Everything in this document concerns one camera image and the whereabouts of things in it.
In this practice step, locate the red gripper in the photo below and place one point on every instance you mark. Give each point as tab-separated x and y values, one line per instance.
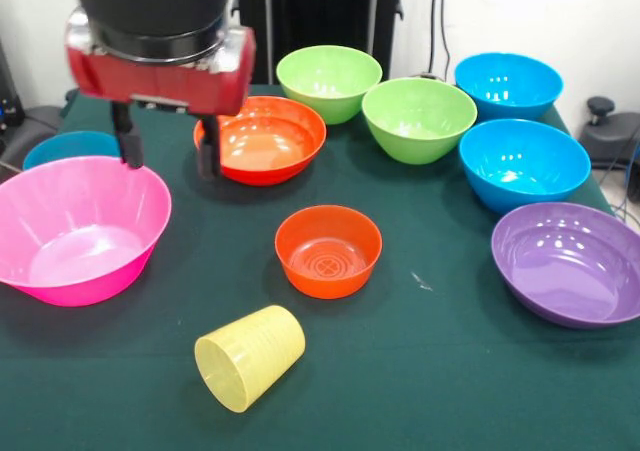
160	83

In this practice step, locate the small orange bowl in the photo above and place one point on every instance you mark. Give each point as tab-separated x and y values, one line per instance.
327	281

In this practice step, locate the yellow plastic cup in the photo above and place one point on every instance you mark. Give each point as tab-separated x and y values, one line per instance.
255	356

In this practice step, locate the small blue bowl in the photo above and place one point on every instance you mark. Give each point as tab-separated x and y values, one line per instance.
70	146

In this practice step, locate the large orange-red bowl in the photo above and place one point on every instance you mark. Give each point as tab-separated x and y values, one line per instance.
270	141

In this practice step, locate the large pink bowl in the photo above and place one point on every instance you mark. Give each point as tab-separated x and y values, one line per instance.
75	231

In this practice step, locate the black equipment box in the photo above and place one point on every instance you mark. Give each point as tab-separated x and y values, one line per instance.
7	106

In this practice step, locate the green bowl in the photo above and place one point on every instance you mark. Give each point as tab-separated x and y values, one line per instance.
415	121
325	81

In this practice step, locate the dark green tablecloth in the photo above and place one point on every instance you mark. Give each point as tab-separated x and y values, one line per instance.
320	396

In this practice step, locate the large blue bowl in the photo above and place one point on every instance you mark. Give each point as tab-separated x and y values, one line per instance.
505	86
520	161

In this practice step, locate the purple bowl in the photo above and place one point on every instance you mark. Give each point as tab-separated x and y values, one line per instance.
565	266

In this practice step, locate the black stand with knob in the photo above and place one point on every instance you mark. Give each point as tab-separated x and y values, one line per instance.
615	131

